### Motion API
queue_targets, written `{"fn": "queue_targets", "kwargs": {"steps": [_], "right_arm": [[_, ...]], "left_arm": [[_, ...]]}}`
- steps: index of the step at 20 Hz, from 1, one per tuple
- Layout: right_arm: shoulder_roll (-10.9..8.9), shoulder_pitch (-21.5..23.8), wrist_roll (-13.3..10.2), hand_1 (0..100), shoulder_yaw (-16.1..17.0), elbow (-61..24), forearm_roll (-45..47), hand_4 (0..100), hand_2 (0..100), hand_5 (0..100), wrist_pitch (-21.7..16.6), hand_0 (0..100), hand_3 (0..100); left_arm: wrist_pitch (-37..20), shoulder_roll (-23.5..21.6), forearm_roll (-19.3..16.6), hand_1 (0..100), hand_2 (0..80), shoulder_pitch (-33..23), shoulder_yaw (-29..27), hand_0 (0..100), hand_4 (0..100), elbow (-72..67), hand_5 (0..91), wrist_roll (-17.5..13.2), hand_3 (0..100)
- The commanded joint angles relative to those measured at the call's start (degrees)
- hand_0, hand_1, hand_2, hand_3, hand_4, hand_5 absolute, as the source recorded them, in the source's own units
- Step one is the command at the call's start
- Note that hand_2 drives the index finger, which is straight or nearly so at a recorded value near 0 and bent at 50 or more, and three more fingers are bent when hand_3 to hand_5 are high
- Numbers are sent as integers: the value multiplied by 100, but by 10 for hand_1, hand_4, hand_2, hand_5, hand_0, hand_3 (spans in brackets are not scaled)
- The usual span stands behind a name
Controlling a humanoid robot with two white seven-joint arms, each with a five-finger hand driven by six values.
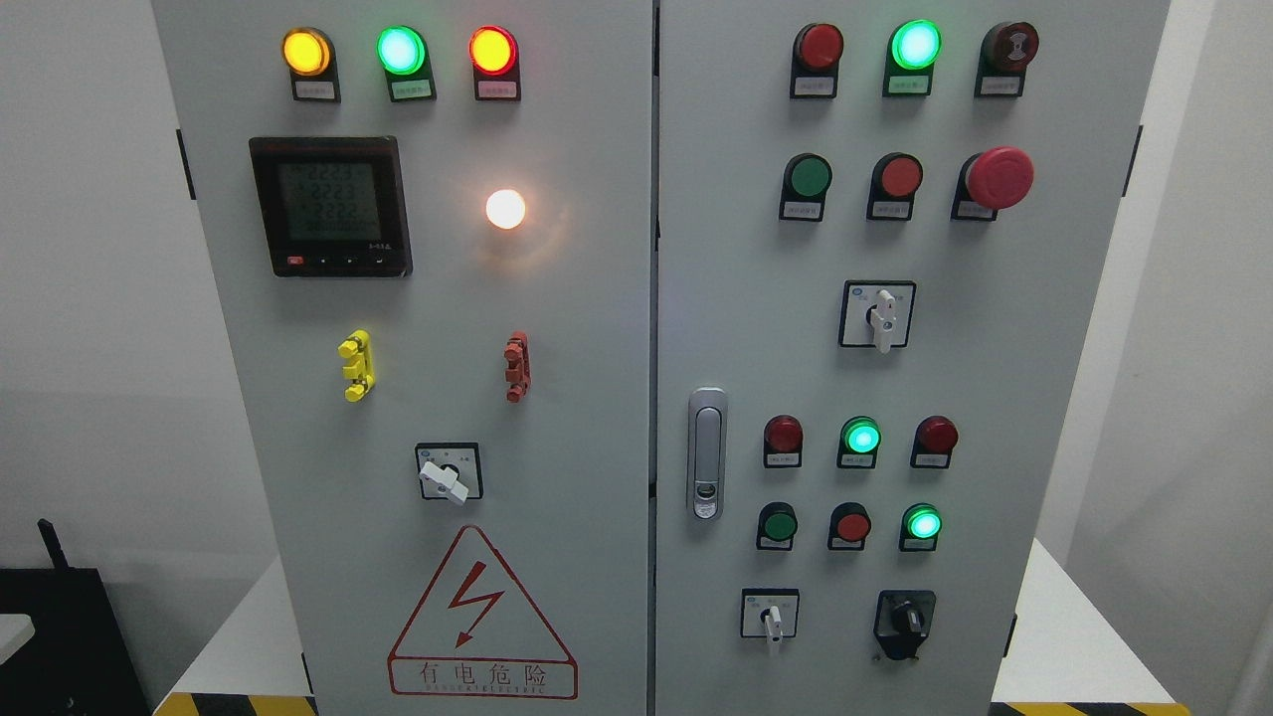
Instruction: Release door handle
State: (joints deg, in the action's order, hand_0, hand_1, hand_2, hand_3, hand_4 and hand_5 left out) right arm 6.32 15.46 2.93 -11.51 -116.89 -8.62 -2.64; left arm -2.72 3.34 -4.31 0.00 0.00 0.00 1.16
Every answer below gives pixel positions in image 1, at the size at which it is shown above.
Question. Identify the silver door handle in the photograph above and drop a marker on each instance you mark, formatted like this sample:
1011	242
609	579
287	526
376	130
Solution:
706	451

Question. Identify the grey cabinet door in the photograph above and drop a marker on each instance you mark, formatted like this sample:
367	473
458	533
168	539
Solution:
751	304
565	471

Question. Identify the red terminal block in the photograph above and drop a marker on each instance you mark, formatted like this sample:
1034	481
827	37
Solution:
517	372

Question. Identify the red indicator light middle left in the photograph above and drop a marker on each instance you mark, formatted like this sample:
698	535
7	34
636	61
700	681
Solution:
783	438

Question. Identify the red indicator light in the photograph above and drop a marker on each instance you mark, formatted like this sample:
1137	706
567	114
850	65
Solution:
816	54
495	60
783	438
934	442

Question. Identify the white glowing indicator light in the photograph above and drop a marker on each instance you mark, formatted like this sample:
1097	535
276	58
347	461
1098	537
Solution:
505	209

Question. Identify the green push button lower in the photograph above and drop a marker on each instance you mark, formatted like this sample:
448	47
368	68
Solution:
777	526

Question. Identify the green push button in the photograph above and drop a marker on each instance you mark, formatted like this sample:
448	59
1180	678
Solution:
777	526
805	183

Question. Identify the green indicator light middle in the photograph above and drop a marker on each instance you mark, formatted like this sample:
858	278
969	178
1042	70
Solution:
858	443

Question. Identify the green indicator light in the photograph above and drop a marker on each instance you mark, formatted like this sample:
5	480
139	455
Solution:
858	443
920	528
913	49
406	61

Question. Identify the green push button upper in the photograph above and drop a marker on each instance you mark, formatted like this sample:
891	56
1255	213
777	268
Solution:
805	183

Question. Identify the red push button lower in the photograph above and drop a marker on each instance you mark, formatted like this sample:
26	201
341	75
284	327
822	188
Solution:
848	527

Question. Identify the red push button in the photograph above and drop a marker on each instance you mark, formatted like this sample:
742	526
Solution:
848	527
895	180

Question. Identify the yellow terminal block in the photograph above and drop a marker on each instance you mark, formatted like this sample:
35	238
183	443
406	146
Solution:
358	368

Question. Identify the red indicator light middle right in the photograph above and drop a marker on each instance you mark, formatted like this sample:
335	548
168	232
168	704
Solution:
934	442

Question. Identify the red push button upper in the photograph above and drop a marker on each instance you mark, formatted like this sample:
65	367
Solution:
895	180

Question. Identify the red electric warning sticker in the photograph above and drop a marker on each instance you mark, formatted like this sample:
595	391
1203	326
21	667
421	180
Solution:
476	632

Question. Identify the green indicator light lower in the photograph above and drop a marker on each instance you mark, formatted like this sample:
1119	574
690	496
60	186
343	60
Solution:
920	528

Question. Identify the red indicator light top left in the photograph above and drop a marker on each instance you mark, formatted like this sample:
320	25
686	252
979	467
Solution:
495	60

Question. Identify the black digital power meter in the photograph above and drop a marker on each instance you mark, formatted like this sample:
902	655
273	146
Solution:
333	206

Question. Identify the red indicator light top right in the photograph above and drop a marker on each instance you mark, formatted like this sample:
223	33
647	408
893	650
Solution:
816	54

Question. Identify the green indicator light top left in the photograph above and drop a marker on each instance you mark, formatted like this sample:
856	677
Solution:
406	61

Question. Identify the red emergency stop button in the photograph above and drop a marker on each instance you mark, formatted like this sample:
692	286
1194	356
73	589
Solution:
990	181

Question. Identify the green indicator light top right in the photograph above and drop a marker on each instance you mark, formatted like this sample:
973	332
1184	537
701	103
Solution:
913	49

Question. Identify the yellow indicator light top left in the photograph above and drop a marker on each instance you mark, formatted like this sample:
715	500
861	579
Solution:
310	57

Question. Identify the dark red buzzer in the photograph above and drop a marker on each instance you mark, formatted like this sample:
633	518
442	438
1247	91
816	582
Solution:
1006	51

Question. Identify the black box at left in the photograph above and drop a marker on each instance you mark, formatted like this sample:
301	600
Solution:
76	662

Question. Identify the white selector switch left door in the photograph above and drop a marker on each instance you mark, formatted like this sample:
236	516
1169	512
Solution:
449	471

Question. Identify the white selector switch upper right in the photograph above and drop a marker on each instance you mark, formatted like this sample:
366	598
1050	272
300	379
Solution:
876	314

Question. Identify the white selector switch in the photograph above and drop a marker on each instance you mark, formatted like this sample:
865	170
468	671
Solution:
770	614
876	314

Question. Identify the white selector switch lower right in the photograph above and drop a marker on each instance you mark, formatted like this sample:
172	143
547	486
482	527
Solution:
770	614

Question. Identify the black rotary selector switch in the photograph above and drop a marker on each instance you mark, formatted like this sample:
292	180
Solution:
902	622

